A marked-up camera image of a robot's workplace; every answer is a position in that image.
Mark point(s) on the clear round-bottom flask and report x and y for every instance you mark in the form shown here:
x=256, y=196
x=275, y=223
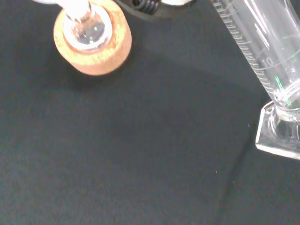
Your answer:
x=92, y=32

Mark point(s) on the black bench cloth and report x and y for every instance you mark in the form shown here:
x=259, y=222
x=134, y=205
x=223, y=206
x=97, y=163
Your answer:
x=117, y=140

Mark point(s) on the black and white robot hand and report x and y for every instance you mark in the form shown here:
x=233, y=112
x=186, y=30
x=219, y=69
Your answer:
x=146, y=10

